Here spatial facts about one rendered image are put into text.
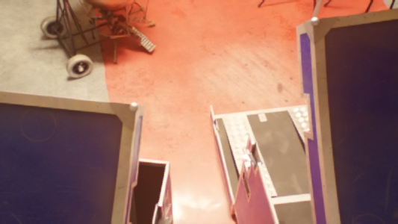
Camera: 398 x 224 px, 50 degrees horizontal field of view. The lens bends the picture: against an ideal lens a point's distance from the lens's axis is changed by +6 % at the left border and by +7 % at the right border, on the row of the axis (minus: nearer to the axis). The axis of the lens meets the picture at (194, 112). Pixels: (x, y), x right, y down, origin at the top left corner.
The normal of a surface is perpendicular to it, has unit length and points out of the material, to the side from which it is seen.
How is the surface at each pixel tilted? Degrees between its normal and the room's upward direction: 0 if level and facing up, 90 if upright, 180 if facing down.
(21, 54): 0
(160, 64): 0
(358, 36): 42
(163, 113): 0
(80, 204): 38
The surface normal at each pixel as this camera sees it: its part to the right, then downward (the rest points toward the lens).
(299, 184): 0.01, -0.62
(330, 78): 0.11, 0.08
